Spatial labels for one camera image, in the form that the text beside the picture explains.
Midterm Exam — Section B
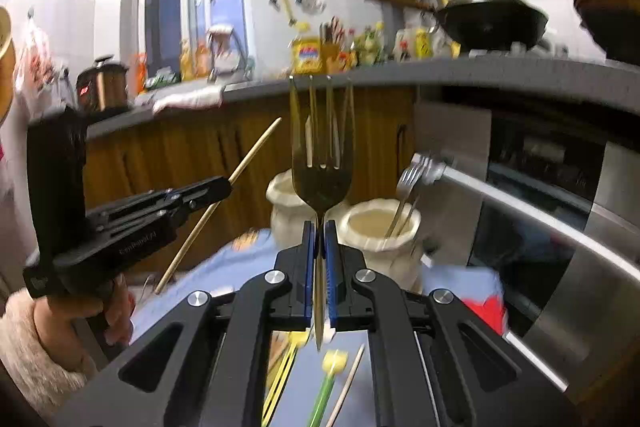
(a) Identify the metal faucet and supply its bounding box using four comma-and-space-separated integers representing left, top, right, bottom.
206, 32, 252, 81

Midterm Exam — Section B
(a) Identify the stainless built-in oven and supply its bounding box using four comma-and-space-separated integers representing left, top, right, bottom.
414, 97, 640, 404

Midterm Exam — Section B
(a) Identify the hanging plastic bag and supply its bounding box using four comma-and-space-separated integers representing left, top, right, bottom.
15, 9, 69, 108

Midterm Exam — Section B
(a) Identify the yellow tulip green spoon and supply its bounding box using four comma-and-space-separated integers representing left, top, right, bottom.
307, 349, 349, 427

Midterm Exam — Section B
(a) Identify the white dish cloth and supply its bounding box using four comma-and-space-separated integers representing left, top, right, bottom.
151, 88, 224, 114

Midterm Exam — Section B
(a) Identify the yellow gas hose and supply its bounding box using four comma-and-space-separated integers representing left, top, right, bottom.
276, 0, 296, 28

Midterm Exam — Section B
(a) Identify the wooden base cabinet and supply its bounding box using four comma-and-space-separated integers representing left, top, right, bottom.
82, 87, 419, 275

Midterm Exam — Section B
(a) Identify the brown pot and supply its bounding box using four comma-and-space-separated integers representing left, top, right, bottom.
572, 0, 640, 66

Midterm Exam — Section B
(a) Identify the person's left hand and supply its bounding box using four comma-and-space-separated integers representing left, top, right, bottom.
46, 276, 136, 346

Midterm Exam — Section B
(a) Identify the person's left forearm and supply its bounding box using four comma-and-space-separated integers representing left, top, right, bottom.
0, 289, 108, 420

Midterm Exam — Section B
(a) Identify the yellow dish soap bottle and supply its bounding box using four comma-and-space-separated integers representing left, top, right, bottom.
180, 39, 196, 81
195, 39, 211, 80

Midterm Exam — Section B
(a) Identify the cream ceramic utensil holder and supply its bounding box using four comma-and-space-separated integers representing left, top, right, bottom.
266, 169, 424, 294

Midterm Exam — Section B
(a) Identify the yellow knife block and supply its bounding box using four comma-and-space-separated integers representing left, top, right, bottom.
320, 22, 347, 73

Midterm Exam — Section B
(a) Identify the yellow cooking oil bottle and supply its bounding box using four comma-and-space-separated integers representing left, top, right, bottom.
290, 34, 324, 76

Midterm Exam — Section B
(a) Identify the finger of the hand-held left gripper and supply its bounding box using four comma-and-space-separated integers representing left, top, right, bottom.
164, 202, 212, 229
86, 176, 234, 229

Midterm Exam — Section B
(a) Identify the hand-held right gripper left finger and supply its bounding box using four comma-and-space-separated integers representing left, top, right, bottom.
52, 220, 318, 427

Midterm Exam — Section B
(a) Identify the white cloth faucet cover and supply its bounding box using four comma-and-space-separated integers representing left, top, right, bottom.
207, 24, 240, 72

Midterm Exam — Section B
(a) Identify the black wok wooden handle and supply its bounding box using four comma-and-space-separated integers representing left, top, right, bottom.
365, 0, 549, 54

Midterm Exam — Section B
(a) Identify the gold metal fork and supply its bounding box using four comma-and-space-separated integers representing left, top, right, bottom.
288, 74, 357, 353

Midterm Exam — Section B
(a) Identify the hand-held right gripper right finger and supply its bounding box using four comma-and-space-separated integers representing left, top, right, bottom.
324, 220, 582, 427

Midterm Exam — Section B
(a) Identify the green box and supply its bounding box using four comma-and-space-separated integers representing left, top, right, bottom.
145, 71, 179, 89

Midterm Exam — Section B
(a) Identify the orange spray bottle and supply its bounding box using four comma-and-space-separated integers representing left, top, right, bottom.
131, 52, 149, 93

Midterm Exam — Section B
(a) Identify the electric pressure cooker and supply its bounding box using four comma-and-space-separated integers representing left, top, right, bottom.
75, 54, 132, 113

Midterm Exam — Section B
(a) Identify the silver metal fork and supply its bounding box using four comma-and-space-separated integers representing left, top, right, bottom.
384, 152, 435, 239

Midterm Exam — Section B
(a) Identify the cartoon printed blue cloth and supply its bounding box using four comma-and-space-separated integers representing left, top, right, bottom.
129, 227, 510, 427

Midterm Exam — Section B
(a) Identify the grey speckled countertop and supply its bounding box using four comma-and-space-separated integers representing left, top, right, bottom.
85, 56, 640, 142

